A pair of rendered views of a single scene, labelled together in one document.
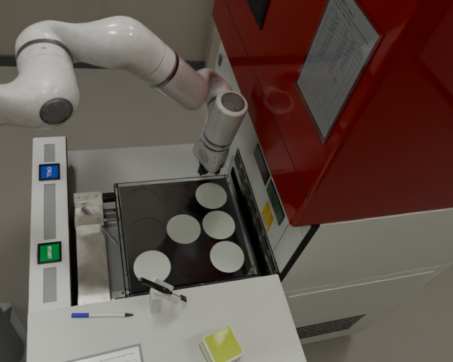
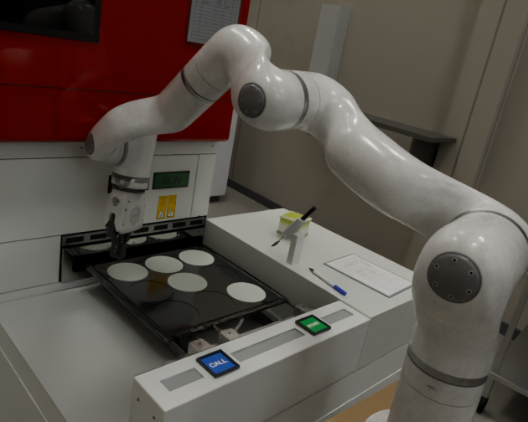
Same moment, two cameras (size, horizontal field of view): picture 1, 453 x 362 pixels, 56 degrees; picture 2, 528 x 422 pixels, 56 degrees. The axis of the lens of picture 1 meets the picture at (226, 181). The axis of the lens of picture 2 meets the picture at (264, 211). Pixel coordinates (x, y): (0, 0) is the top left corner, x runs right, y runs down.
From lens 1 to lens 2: 1.57 m
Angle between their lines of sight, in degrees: 87
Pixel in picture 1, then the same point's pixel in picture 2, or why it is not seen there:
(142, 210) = (188, 310)
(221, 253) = (195, 259)
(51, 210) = (267, 344)
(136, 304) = (299, 270)
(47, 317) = (360, 306)
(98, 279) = not seen: hidden behind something
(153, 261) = (240, 292)
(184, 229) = (188, 281)
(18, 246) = not seen: outside the picture
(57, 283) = (331, 312)
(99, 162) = (100, 409)
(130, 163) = (82, 376)
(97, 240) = not seen: hidden behind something
